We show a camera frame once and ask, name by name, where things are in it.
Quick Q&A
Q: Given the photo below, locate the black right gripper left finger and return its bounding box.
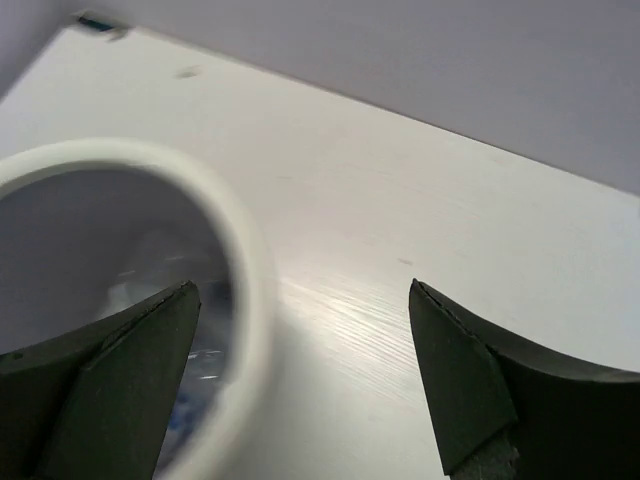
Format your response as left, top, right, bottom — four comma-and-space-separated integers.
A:
1, 281, 201, 479

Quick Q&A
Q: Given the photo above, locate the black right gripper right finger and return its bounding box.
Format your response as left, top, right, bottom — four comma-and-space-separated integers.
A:
409, 281, 639, 479

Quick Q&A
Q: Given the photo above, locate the blue label water bottle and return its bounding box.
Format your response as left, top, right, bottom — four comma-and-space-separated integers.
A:
162, 282, 233, 455

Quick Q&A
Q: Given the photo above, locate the white plastic bin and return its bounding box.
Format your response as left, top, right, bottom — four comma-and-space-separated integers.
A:
1, 138, 275, 479

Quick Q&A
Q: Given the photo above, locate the black XDOF sticker left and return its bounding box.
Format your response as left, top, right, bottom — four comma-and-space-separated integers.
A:
75, 15, 128, 41

